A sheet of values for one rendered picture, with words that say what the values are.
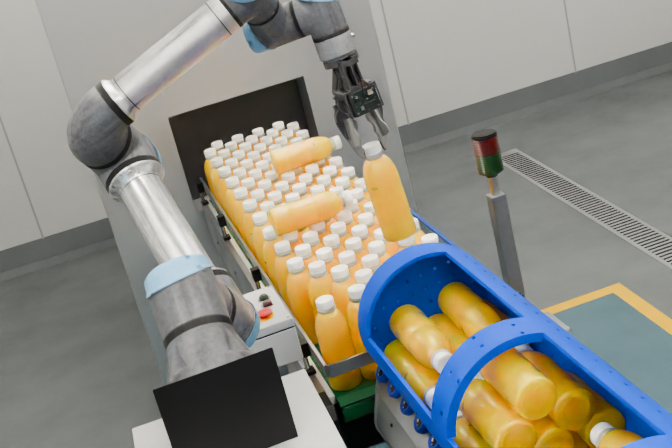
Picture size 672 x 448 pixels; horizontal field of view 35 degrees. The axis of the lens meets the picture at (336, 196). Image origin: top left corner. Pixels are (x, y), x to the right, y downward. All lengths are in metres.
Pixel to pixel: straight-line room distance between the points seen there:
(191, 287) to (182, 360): 0.12
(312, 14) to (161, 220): 0.48
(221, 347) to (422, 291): 0.58
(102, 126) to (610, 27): 5.38
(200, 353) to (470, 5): 5.15
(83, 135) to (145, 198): 0.16
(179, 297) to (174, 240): 0.24
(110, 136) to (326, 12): 0.47
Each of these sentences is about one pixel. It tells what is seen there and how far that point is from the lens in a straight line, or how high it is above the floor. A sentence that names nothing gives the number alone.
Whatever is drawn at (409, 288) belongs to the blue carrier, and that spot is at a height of 1.15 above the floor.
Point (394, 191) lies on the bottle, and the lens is 2.17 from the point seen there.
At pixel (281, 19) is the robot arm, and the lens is 2.06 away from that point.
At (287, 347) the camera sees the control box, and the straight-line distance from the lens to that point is 2.27.
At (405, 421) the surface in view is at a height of 0.92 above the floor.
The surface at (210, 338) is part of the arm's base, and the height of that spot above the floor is 1.34.
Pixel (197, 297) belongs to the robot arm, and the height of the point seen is 1.39.
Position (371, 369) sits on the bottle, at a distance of 2.33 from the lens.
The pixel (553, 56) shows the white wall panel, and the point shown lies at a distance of 6.93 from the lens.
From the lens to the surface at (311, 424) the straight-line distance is 1.77.
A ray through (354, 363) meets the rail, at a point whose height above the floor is 0.96.
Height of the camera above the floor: 2.06
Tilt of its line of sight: 20 degrees down
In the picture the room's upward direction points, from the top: 14 degrees counter-clockwise
